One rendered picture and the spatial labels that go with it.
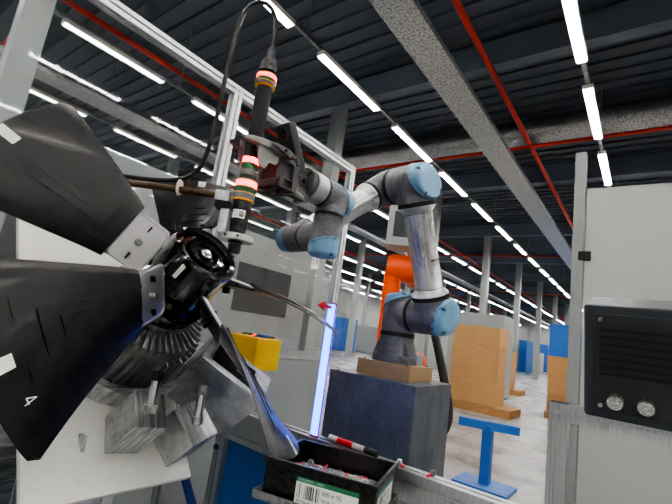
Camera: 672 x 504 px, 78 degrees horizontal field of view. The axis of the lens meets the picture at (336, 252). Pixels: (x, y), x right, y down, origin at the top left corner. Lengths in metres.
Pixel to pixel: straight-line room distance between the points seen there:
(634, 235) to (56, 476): 2.28
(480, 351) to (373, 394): 7.44
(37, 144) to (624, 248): 2.25
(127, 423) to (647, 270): 2.14
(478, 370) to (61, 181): 8.32
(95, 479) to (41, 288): 0.34
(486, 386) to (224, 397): 7.97
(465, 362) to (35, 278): 8.46
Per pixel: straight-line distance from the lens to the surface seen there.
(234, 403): 0.88
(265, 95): 0.94
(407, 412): 1.28
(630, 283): 2.35
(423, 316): 1.32
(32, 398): 0.58
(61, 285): 0.59
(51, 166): 0.80
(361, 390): 1.34
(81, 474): 0.80
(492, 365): 8.67
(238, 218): 0.85
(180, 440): 0.82
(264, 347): 1.23
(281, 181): 0.90
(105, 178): 0.80
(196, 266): 0.70
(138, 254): 0.78
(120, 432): 0.78
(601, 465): 2.36
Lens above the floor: 1.13
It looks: 10 degrees up
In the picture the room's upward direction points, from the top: 8 degrees clockwise
